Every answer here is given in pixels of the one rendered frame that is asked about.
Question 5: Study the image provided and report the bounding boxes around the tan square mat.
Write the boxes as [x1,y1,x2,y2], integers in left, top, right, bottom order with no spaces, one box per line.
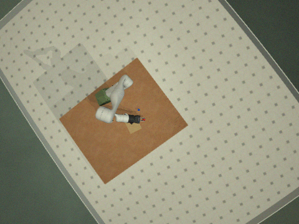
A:
[125,123,142,134]

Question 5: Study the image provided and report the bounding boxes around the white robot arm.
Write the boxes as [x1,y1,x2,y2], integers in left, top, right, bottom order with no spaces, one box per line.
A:
[95,75,133,123]

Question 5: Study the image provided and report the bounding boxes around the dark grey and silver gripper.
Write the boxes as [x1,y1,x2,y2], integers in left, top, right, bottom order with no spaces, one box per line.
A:
[123,113,143,124]

